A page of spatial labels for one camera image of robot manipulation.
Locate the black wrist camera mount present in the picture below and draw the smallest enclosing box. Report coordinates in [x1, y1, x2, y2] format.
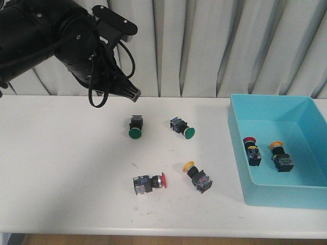
[91, 5, 138, 46]

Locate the right green push button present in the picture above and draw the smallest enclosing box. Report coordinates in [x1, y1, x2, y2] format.
[170, 117, 195, 139]

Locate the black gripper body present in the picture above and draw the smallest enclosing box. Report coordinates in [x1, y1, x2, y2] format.
[55, 15, 123, 93]

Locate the grey pleated curtain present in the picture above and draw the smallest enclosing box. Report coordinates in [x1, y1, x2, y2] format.
[0, 0, 327, 99]

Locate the black cable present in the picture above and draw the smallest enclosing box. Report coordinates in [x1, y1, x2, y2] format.
[87, 40, 136, 108]

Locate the green push button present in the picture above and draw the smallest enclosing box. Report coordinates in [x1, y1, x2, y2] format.
[128, 115, 143, 139]
[170, 117, 195, 139]

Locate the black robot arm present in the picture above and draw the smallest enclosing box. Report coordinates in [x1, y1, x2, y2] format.
[1, 1, 141, 101]

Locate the lying yellow push button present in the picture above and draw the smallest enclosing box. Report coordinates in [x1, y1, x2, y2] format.
[183, 161, 213, 193]

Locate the yellow push button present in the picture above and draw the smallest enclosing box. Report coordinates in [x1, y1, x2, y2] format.
[183, 161, 213, 193]
[269, 141, 294, 172]

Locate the red push button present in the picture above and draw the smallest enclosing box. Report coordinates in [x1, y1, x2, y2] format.
[243, 136, 262, 166]
[133, 172, 167, 195]

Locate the lying red push button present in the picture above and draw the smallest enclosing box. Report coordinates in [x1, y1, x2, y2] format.
[133, 172, 167, 195]

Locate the blue plastic box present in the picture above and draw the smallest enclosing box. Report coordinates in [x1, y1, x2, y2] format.
[228, 94, 326, 209]

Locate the left green push button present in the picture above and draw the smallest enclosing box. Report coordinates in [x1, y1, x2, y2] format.
[128, 115, 143, 139]

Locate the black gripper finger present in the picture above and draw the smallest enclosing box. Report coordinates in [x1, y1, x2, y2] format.
[108, 77, 141, 102]

